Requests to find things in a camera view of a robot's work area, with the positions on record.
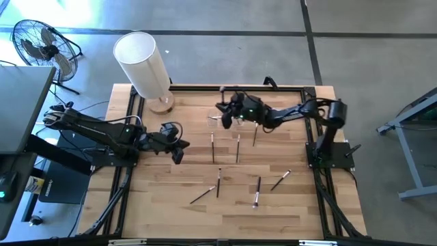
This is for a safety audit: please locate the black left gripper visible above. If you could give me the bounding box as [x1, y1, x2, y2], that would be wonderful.
[138, 131, 191, 154]

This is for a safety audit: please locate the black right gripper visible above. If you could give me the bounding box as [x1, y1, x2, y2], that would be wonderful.
[215, 91, 274, 130]

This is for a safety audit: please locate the grey handle makeup brush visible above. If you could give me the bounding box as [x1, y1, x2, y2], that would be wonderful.
[215, 166, 223, 200]

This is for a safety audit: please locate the long black makeup brush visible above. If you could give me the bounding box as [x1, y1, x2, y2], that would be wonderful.
[188, 184, 218, 206]

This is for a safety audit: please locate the black makeup brush white head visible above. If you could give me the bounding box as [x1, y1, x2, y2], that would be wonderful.
[251, 176, 263, 210]

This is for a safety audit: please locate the clear acrylic organizer box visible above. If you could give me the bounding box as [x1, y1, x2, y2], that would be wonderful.
[207, 107, 248, 134]

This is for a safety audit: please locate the white shade wooden base lamp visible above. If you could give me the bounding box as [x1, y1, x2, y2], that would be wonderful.
[113, 31, 176, 115]

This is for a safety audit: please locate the silver aluminium bar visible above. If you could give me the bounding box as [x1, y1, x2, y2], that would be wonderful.
[298, 239, 339, 246]
[108, 238, 148, 246]

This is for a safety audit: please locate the black box with white lettering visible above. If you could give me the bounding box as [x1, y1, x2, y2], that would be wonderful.
[38, 159, 93, 205]

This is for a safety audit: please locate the black support beam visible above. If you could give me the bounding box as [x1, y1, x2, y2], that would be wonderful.
[23, 133, 94, 176]

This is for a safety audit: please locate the white yellow paper pack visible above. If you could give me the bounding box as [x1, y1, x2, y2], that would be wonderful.
[24, 174, 46, 196]

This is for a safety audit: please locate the black floor fan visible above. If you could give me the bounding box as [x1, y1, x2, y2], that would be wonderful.
[11, 18, 84, 96]

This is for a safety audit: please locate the dark grey desk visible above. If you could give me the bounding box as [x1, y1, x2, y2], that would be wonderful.
[0, 65, 57, 155]

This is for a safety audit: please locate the black round knob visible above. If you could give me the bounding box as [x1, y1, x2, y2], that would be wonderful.
[27, 214, 44, 228]

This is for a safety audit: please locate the black computer mouse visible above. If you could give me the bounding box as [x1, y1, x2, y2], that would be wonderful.
[0, 169, 19, 204]

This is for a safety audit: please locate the black desk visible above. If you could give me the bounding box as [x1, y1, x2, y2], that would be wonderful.
[0, 151, 40, 241]

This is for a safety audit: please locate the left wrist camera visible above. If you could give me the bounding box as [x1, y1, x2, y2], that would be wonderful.
[170, 146, 188, 166]

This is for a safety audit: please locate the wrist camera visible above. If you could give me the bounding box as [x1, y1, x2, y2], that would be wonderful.
[170, 146, 188, 166]
[221, 111, 235, 131]

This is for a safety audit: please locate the black aluminium rig frame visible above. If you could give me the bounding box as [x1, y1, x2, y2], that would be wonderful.
[77, 83, 369, 246]

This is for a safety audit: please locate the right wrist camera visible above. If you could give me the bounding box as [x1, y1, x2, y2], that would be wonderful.
[221, 111, 235, 131]

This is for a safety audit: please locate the black curved bracket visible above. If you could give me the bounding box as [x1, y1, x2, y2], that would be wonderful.
[262, 75, 279, 92]

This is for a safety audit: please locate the grey metal table frame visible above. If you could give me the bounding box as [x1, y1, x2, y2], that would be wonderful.
[376, 86, 437, 202]

